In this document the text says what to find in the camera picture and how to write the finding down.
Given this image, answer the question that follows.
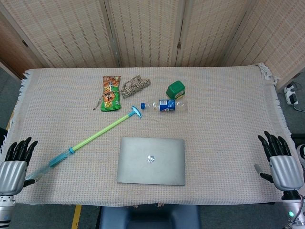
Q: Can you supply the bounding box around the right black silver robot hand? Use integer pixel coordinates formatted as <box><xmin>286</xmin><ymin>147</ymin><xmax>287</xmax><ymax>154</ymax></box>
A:
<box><xmin>254</xmin><ymin>130</ymin><xmax>305</xmax><ymax>193</ymax></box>

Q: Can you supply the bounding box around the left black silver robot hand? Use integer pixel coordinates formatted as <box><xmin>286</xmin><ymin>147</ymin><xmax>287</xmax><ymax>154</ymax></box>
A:
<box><xmin>0</xmin><ymin>136</ymin><xmax>39</xmax><ymax>196</ymax></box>

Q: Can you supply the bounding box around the grey laptop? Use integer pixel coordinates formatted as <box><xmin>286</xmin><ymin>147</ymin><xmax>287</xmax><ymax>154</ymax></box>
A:
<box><xmin>116</xmin><ymin>137</ymin><xmax>186</xmax><ymax>187</ymax></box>

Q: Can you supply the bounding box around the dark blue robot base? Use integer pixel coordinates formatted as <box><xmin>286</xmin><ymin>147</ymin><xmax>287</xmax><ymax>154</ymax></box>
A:
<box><xmin>98</xmin><ymin>205</ymin><xmax>201</xmax><ymax>229</ymax></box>

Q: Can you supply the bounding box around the white power strip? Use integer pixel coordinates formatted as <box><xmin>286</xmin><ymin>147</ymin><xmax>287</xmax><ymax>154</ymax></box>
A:
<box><xmin>283</xmin><ymin>83</ymin><xmax>299</xmax><ymax>106</ymax></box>

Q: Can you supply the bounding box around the beige woven tablecloth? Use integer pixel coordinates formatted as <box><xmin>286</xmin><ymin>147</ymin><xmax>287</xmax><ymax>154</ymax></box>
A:
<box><xmin>0</xmin><ymin>62</ymin><xmax>296</xmax><ymax>208</ymax></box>

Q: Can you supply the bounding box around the green blue toy water pump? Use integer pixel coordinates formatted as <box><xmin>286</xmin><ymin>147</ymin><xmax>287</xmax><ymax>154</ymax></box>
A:
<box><xmin>25</xmin><ymin>106</ymin><xmax>143</xmax><ymax>182</ymax></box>

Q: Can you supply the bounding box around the green orange snack bag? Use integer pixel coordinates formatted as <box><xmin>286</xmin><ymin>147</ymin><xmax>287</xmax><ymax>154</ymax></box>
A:
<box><xmin>100</xmin><ymin>75</ymin><xmax>122</xmax><ymax>112</ymax></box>

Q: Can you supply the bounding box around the clear bottle with blue label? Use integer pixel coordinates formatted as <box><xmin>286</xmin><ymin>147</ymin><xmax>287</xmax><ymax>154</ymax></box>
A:
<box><xmin>140</xmin><ymin>99</ymin><xmax>189</xmax><ymax>113</ymax></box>

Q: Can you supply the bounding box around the green plastic container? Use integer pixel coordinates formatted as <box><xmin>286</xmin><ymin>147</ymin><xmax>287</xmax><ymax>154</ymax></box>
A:
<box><xmin>165</xmin><ymin>81</ymin><xmax>186</xmax><ymax>100</ymax></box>

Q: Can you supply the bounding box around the woven folding screen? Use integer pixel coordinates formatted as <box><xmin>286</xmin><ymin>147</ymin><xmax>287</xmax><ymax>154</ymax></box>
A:
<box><xmin>0</xmin><ymin>0</ymin><xmax>305</xmax><ymax>92</ymax></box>

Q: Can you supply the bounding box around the beige braided rope bundle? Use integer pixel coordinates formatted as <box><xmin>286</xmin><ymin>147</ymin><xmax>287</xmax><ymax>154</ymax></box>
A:
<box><xmin>92</xmin><ymin>74</ymin><xmax>152</xmax><ymax>111</ymax></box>

